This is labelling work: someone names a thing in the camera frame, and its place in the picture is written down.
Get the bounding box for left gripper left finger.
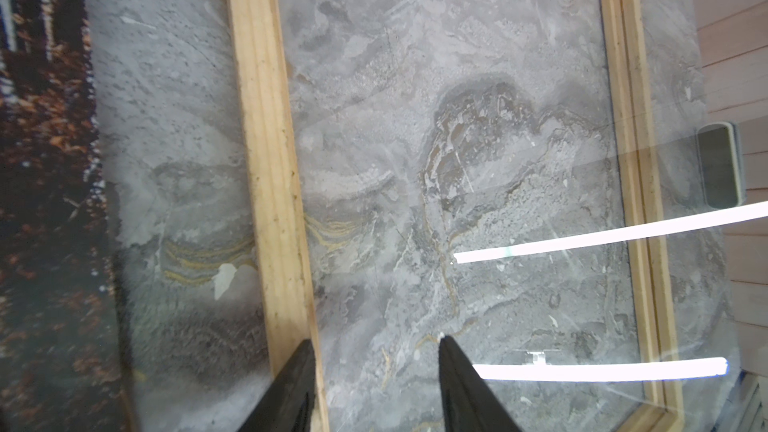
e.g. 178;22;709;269
238;339;316;432

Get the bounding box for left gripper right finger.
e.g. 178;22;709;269
439;336;520;432

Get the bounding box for autumn forest photo print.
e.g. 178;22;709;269
1;0;127;431

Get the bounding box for light wooden picture frame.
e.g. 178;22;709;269
223;0;686;432

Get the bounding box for clear acrylic glass sheet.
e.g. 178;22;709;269
80;0;745;432

